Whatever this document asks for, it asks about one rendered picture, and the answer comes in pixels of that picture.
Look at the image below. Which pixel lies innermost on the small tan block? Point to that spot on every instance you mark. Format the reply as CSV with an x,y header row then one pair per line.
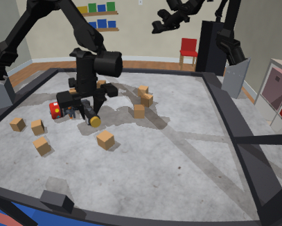
x,y
72,91
139,112
105,140
42,146
37,127
142,90
17,124
100,82
147,100

